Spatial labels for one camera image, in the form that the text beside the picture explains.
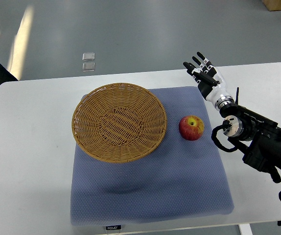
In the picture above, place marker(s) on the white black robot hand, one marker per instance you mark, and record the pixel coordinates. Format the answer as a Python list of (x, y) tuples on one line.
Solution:
[(210, 81)]

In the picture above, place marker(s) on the red apple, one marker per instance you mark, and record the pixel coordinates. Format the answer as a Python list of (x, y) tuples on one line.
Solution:
[(191, 128)]

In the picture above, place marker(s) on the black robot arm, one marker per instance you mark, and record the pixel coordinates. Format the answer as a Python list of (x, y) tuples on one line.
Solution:
[(256, 136)]

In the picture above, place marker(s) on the brown wicker basket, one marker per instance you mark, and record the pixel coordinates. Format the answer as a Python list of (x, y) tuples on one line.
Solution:
[(119, 123)]

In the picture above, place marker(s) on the wooden box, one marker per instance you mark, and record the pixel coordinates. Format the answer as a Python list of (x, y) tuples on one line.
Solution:
[(272, 5)]

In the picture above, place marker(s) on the blue padded mat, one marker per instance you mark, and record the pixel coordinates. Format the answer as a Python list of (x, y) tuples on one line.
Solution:
[(179, 179)]

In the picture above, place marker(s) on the lower metal floor plate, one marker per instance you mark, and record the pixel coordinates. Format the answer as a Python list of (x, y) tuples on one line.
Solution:
[(88, 66)]

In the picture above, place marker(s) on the metal floor plate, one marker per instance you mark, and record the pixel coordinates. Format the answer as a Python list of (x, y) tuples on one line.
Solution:
[(88, 56), (88, 66)]

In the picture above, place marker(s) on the upper metal floor plate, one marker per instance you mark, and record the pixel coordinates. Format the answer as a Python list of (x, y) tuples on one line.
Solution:
[(88, 56)]

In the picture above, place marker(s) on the white table leg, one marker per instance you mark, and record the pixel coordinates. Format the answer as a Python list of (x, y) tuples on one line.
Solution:
[(245, 229)]

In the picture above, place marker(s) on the black table label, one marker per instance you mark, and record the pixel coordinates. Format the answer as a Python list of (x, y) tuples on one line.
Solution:
[(113, 227)]

